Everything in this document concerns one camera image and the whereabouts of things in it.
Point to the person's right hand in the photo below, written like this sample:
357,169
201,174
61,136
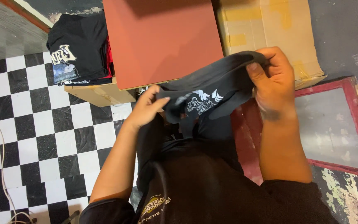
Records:
275,84

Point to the person's left hand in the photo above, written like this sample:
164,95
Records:
144,109

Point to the dark grey printed t-shirt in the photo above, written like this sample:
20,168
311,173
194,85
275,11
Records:
210,90

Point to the small cardboard box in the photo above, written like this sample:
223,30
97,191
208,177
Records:
101,93

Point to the large taped cardboard box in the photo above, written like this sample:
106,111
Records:
269,34

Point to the red framed printing screen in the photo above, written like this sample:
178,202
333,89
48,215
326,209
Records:
331,127

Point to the reddish brown flat board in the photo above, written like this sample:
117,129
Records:
162,40

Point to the stack of folded black t-shirts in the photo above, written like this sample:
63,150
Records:
79,49

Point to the person's black shirt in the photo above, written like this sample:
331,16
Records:
210,180

